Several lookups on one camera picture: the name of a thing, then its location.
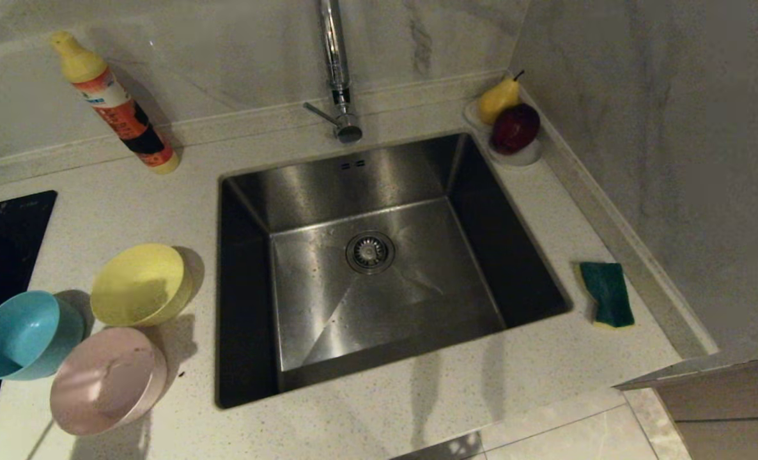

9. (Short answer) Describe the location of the metal sink drain strainer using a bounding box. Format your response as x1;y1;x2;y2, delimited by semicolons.
345;231;396;276

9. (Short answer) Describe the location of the dark red apple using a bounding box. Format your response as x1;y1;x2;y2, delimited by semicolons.
491;103;541;155

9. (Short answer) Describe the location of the orange dish soap bottle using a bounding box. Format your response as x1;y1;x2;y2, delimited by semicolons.
50;32;181;174

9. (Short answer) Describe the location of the stainless steel sink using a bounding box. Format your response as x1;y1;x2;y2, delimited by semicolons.
215;131;573;410

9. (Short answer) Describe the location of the yellow plastic bowl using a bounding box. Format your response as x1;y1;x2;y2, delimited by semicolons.
90;243;194;328

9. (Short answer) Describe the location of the chrome faucet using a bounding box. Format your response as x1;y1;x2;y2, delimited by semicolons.
303;0;364;144

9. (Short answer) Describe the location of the yellow pear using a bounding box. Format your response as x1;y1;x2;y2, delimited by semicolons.
477;70;525;126

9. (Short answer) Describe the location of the blue plastic bowl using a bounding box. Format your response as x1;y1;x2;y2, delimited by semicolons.
0;291;86;381

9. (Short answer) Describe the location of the beige wooden cabinet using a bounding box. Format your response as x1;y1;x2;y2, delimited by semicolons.
612;355;758;460

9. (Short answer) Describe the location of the black induction cooktop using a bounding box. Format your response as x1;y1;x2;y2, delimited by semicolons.
0;190;58;460

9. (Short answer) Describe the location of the pink plastic bowl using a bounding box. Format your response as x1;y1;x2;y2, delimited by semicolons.
50;327;168;437

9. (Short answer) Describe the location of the small white dish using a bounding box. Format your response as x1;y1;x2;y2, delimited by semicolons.
463;99;543;168

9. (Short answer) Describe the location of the green and yellow sponge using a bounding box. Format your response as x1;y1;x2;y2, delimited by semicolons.
578;261;635;329

